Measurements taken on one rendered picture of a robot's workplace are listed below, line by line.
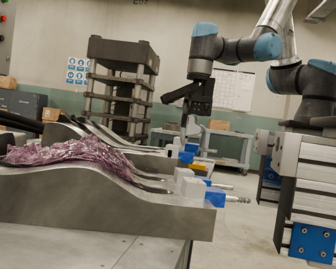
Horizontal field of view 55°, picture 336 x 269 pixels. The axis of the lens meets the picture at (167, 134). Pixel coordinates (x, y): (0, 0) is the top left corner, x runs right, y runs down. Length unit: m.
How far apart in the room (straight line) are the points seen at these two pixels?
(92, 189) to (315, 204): 0.45
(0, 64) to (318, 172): 1.30
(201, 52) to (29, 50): 7.79
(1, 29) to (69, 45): 6.67
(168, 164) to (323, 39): 7.30
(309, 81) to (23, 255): 1.07
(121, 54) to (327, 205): 4.46
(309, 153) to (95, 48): 4.58
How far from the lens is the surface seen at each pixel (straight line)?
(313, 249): 0.80
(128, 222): 0.53
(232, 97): 7.40
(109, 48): 5.05
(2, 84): 8.25
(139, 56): 4.91
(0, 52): 1.58
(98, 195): 0.52
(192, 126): 0.95
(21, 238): 0.50
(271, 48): 0.95
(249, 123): 7.43
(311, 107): 1.24
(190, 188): 0.58
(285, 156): 0.71
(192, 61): 0.97
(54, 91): 8.21
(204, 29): 0.98
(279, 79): 1.33
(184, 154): 0.86
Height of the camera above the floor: 0.99
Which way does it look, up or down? 3 degrees down
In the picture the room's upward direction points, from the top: 8 degrees clockwise
